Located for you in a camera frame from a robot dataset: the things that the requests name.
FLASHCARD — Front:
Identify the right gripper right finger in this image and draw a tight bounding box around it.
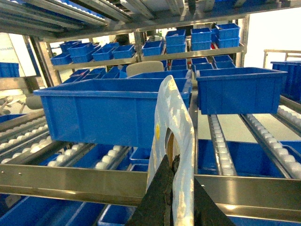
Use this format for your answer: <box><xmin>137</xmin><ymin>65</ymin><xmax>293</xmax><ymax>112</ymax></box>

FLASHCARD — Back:
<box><xmin>194</xmin><ymin>179</ymin><xmax>235</xmax><ymax>226</ymax></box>

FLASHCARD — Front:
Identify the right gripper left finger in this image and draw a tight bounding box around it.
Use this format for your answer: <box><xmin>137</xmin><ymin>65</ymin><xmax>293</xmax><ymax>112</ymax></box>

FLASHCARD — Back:
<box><xmin>126</xmin><ymin>155</ymin><xmax>174</xmax><ymax>226</ymax></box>

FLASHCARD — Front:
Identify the flower gift bag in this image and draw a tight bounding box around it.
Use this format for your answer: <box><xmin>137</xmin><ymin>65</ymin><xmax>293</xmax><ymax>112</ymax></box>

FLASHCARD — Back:
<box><xmin>147</xmin><ymin>75</ymin><xmax>195</xmax><ymax>226</ymax></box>

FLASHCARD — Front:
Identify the large blue plastic crate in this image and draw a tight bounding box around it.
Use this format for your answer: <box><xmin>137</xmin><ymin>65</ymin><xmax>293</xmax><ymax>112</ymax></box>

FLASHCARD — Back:
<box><xmin>33</xmin><ymin>78</ymin><xmax>193</xmax><ymax>149</ymax></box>

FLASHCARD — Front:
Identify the blue crate right on rollers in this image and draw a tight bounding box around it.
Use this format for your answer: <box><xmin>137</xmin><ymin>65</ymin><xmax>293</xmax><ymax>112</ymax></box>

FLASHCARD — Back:
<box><xmin>196</xmin><ymin>67</ymin><xmax>288</xmax><ymax>115</ymax></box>

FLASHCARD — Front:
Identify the stainless steel rack rail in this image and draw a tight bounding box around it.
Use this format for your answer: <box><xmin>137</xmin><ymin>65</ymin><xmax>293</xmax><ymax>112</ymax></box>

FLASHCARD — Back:
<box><xmin>0</xmin><ymin>164</ymin><xmax>301</xmax><ymax>222</ymax></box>

